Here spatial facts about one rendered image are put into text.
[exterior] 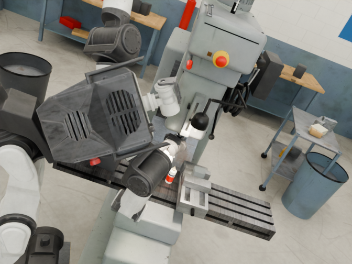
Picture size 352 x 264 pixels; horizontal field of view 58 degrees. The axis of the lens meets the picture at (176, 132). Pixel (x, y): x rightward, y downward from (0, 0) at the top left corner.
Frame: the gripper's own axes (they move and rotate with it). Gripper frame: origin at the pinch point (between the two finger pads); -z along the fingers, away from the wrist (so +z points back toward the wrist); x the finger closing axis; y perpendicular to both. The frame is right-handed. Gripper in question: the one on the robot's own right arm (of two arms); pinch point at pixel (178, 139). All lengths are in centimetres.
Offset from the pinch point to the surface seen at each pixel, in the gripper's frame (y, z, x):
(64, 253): 84, 33, 28
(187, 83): -33.7, 11.1, 3.6
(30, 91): 77, -71, 162
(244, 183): 122, -187, -52
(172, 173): 20.0, 1.0, -4.2
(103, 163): 24.4, 17.9, 27.5
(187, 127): -15.5, 12.4, -4.3
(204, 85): -35.4, 8.9, -2.8
